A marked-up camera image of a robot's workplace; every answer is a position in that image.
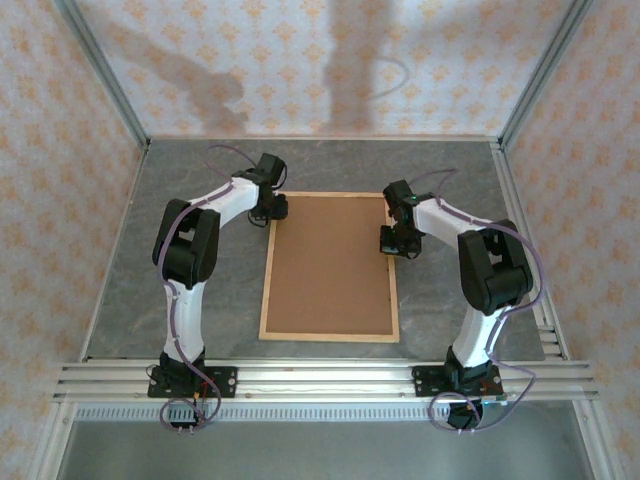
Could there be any light wooden picture frame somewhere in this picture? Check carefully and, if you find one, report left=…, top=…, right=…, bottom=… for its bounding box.
left=257, top=191, right=402, bottom=344

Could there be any thin aluminium back bar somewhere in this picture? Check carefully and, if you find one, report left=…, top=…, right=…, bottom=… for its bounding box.
left=147, top=133, right=501, bottom=142

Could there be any thin aluminium side strip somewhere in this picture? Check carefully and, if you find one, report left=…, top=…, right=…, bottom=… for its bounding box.
left=79, top=144, right=151, bottom=362

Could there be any black connector box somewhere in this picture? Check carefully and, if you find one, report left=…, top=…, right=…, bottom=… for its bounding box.
left=446, top=401, right=485, bottom=432
left=166, top=403, right=207, bottom=434

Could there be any grey metal sheet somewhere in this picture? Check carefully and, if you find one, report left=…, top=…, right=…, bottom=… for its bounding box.
left=54, top=419, right=594, bottom=480

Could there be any aluminium lower leg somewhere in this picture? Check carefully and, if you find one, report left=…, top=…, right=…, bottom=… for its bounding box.
left=27, top=399, right=76, bottom=480
left=573, top=399, right=619, bottom=480

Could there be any wide aluminium side rail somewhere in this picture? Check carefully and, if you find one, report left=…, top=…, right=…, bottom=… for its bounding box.
left=489, top=140, right=572, bottom=362

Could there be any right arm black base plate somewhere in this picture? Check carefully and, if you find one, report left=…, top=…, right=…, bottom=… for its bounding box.
left=411, top=366, right=505, bottom=400

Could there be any aluminium slotted mounting rail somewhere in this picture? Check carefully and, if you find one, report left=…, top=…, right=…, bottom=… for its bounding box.
left=52, top=358, right=600, bottom=402

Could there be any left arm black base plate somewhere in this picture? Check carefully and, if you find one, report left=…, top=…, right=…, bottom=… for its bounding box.
left=147, top=366, right=238, bottom=400

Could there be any grey slotted cable duct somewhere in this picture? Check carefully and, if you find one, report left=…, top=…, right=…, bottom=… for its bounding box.
left=74, top=404, right=576, bottom=422

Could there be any aluminium corner post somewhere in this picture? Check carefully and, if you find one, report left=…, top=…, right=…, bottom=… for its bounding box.
left=498, top=0, right=596, bottom=149
left=53, top=0, right=152, bottom=151

